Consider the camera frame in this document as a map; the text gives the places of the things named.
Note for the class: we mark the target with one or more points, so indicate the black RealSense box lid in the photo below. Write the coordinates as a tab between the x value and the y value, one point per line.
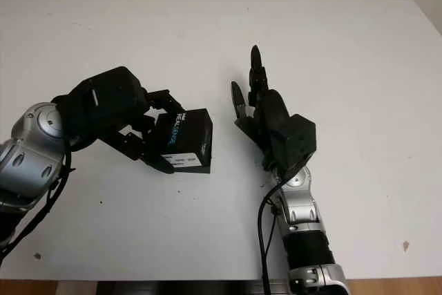
190	132

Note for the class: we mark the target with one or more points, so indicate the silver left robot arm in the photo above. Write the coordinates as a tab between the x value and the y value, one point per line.
27	157

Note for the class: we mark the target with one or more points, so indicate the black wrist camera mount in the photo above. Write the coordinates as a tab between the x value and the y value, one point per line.
297	139
114	91

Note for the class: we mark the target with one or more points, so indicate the black camera box base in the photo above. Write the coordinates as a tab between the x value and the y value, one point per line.
193	170

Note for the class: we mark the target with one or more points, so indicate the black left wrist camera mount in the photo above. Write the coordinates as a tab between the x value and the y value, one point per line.
114	91

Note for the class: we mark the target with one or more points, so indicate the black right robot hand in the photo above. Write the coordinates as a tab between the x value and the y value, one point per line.
273	108

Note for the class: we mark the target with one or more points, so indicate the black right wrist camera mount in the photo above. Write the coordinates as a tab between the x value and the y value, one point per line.
297	139

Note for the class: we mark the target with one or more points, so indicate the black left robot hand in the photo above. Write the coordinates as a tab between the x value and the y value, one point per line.
138	139

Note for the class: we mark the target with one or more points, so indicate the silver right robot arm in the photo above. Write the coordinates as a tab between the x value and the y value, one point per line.
307	233

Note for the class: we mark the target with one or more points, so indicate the dark robot torso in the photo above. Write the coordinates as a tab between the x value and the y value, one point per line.
190	288

